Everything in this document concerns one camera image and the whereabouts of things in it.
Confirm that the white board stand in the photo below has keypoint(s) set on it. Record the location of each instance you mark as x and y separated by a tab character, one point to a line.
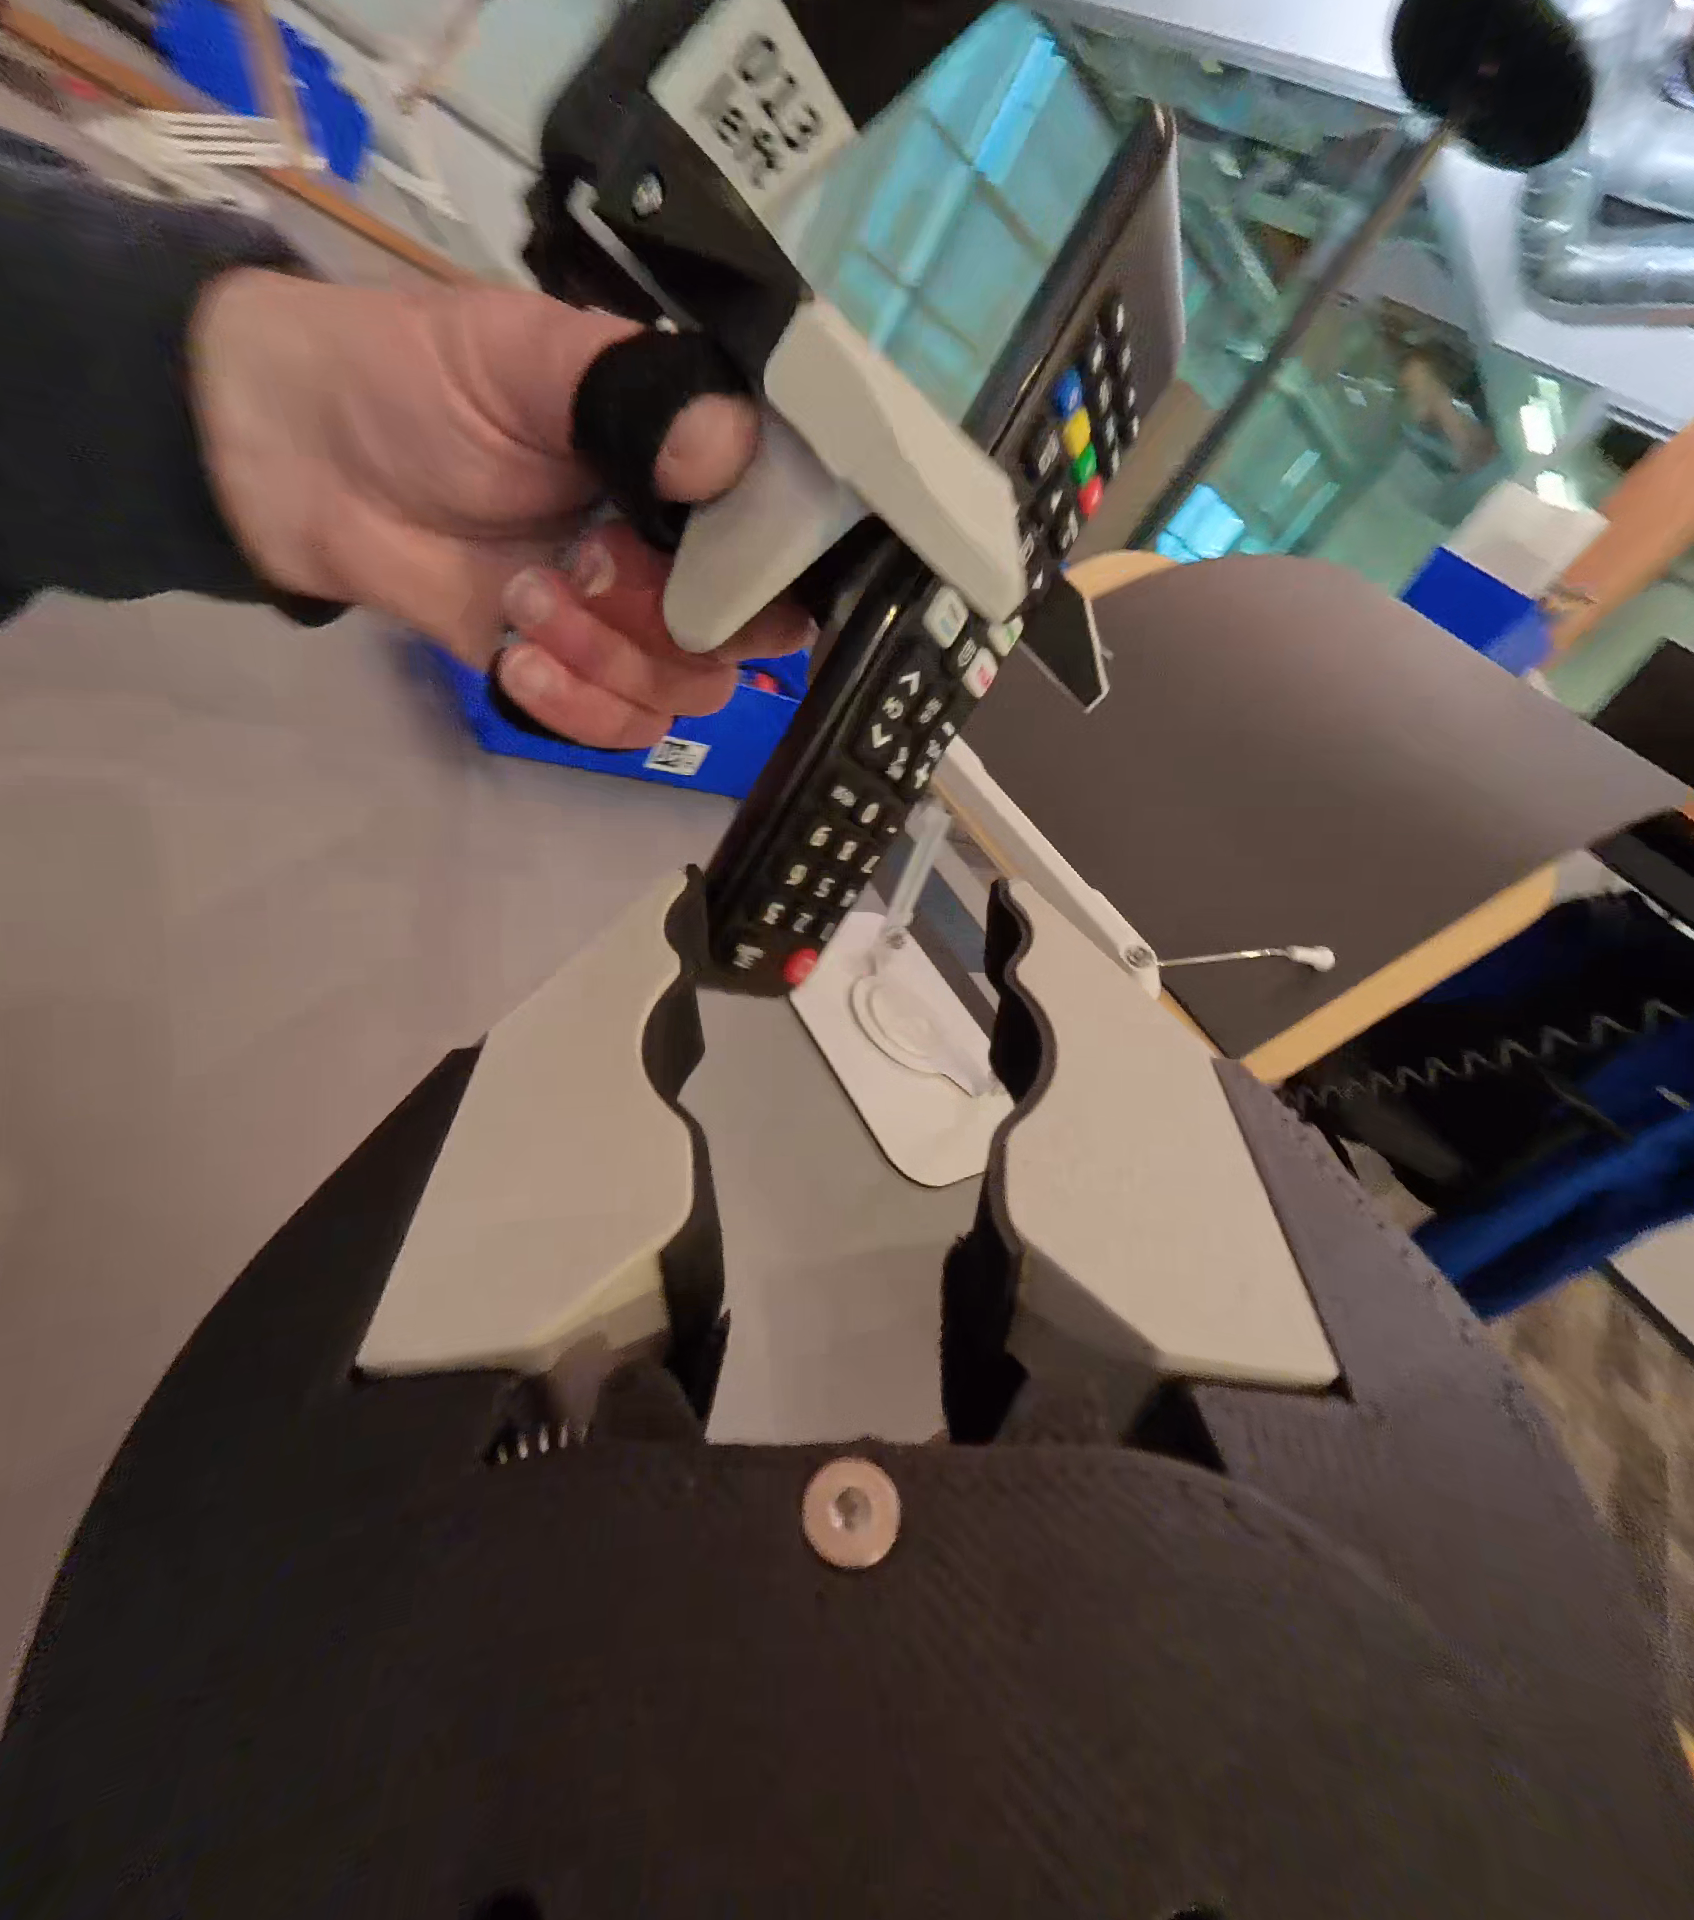
923	1124

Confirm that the wood-rimmed black board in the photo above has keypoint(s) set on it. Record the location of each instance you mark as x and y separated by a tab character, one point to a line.
1312	750

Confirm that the blue plastic bin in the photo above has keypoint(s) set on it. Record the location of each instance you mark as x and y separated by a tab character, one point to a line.
726	750

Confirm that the blue jacket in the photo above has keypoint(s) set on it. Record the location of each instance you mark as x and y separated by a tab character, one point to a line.
1583	1184

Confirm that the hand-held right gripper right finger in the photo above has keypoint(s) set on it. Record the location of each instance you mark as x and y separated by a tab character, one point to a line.
1162	1201

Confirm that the black pole with round disc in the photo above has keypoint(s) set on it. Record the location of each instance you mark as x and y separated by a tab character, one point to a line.
1493	74

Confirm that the blue and white box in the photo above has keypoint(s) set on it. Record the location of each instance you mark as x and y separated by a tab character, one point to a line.
1462	593

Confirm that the small blue bin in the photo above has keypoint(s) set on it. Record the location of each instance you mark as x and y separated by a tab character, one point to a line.
293	90

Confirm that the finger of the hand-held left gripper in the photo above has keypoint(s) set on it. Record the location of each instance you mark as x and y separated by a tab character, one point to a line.
1068	645
907	465

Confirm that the silver pipe run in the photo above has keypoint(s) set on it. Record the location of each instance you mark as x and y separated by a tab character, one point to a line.
1656	195

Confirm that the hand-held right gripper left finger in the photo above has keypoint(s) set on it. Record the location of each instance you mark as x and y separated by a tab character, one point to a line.
533	1201

